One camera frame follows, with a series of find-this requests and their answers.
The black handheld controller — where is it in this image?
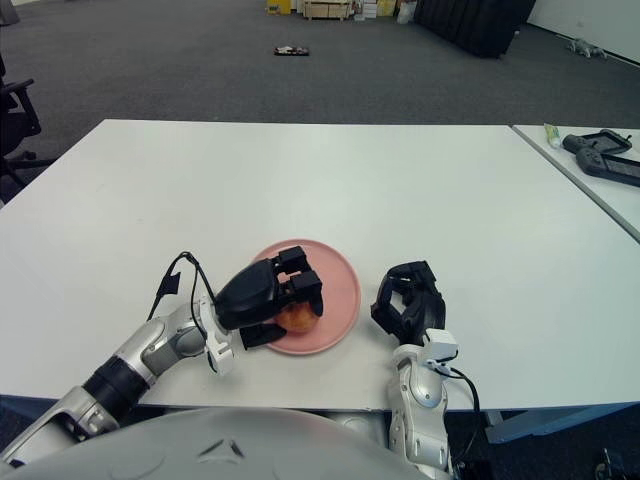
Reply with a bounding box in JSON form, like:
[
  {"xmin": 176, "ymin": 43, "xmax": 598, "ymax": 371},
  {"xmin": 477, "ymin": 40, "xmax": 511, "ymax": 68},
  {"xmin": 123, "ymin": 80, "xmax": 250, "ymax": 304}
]
[
  {"xmin": 575, "ymin": 148, "xmax": 640, "ymax": 189},
  {"xmin": 562, "ymin": 129, "xmax": 634, "ymax": 156}
]

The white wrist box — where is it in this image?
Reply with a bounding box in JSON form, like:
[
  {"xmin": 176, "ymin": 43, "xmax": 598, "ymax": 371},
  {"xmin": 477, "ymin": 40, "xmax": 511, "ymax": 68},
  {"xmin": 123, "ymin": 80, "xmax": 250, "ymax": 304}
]
[
  {"xmin": 199, "ymin": 297, "xmax": 236, "ymax": 376},
  {"xmin": 424, "ymin": 328, "xmax": 460, "ymax": 362}
]

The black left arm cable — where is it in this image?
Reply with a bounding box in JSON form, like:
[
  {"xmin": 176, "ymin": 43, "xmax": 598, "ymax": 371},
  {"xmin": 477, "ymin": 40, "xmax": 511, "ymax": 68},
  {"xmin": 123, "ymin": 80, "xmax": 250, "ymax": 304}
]
[{"xmin": 146, "ymin": 251, "xmax": 221, "ymax": 321}]

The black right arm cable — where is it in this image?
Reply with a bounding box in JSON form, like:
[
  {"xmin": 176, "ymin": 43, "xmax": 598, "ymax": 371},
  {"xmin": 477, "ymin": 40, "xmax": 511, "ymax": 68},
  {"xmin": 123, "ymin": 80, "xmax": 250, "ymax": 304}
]
[{"xmin": 439, "ymin": 364, "xmax": 481, "ymax": 416}]

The wooden crate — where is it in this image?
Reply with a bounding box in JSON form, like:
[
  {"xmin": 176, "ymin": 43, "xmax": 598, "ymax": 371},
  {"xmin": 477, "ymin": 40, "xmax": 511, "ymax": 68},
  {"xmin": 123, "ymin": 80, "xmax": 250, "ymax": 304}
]
[{"xmin": 303, "ymin": 0, "xmax": 355, "ymax": 21}]

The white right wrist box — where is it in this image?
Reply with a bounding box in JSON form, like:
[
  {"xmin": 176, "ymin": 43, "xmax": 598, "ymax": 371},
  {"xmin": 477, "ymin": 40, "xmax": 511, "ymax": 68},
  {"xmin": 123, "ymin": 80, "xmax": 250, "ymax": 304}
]
[{"xmin": 424, "ymin": 328, "xmax": 460, "ymax": 362}]

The pink round plate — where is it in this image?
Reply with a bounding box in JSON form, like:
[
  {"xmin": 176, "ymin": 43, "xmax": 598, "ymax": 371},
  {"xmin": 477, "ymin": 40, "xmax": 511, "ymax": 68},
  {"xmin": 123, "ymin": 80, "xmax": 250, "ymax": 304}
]
[{"xmin": 248, "ymin": 238, "xmax": 362, "ymax": 356}]

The black office chair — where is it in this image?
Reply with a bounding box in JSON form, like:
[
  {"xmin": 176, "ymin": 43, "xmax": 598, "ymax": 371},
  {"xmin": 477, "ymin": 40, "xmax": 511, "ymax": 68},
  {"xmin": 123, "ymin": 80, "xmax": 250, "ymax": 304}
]
[{"xmin": 0, "ymin": 49, "xmax": 56, "ymax": 191}]

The grey quadruped robot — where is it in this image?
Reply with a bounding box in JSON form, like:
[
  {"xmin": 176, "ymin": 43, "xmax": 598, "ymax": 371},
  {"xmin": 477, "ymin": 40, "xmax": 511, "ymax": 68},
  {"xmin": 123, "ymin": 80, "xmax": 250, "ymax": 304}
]
[{"xmin": 567, "ymin": 38, "xmax": 610, "ymax": 61}]

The red yellow apple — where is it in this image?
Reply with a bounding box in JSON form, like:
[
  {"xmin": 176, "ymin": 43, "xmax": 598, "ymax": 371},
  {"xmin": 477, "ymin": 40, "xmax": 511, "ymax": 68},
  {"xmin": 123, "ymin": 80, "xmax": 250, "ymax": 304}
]
[{"xmin": 275, "ymin": 302, "xmax": 319, "ymax": 334}]

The black fabric partition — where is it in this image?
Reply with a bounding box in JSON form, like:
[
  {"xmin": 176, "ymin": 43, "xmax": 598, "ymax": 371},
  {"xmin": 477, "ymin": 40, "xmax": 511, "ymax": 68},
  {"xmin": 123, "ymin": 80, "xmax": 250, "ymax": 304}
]
[{"xmin": 413, "ymin": 0, "xmax": 537, "ymax": 59}]

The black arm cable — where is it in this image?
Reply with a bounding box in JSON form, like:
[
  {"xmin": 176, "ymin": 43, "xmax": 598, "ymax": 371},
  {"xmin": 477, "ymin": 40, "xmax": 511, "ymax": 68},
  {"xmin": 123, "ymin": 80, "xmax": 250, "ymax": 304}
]
[
  {"xmin": 439, "ymin": 364, "xmax": 481, "ymax": 416},
  {"xmin": 146, "ymin": 251, "xmax": 221, "ymax": 321}
]

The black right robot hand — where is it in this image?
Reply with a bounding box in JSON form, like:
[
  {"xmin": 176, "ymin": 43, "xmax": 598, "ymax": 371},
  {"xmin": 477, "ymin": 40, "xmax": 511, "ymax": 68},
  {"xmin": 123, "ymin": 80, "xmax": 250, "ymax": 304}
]
[{"xmin": 369, "ymin": 259, "xmax": 447, "ymax": 346}]

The grey robot torso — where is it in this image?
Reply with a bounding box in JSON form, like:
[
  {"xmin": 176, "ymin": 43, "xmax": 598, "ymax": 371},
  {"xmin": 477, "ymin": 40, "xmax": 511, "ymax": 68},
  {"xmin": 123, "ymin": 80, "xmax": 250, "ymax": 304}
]
[{"xmin": 0, "ymin": 407, "xmax": 441, "ymax": 480}]

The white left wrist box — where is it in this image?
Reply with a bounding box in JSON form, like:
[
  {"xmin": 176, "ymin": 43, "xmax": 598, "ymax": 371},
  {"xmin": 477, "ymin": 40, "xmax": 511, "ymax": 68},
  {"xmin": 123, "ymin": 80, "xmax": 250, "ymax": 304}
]
[{"xmin": 199, "ymin": 297, "xmax": 236, "ymax": 376}]

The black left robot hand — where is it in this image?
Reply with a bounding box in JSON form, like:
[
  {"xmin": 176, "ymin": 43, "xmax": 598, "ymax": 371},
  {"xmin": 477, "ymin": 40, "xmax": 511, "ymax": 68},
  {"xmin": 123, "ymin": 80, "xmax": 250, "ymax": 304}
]
[{"xmin": 213, "ymin": 244, "xmax": 326, "ymax": 351}]

